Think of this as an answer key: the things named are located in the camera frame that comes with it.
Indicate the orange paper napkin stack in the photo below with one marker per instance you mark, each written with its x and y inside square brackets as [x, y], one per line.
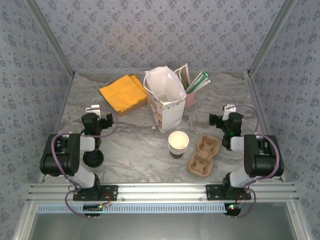
[122, 92]

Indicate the brown cardboard cup carrier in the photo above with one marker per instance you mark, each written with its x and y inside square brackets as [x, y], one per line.
[203, 156]

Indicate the stack of paper cups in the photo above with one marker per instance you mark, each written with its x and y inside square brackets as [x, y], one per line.
[178, 140]

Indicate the white paper takeout bag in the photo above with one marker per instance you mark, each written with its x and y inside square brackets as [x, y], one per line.
[170, 112]

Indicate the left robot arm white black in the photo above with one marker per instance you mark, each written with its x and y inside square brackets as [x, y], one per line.
[60, 155]

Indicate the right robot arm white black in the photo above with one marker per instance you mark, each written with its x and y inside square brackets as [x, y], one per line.
[262, 157]

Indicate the small green circuit board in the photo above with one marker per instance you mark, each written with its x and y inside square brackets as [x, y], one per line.
[92, 208]
[236, 207]

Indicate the grey metal shelf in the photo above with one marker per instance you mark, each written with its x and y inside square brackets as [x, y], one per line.
[160, 227]

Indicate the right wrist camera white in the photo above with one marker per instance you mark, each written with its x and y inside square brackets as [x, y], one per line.
[230, 110]

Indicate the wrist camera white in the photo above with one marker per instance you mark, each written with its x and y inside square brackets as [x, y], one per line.
[230, 110]
[92, 109]

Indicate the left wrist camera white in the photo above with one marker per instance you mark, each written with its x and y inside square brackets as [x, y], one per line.
[92, 109]

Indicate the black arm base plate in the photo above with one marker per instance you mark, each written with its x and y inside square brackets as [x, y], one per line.
[112, 192]
[212, 192]

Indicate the aluminium mounting rail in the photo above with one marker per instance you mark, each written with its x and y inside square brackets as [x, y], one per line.
[160, 192]

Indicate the aluminium frame post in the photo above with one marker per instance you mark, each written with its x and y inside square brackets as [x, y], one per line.
[51, 37]
[271, 37]

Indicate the aluminium frame leg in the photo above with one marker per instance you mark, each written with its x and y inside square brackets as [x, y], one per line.
[296, 220]
[26, 220]

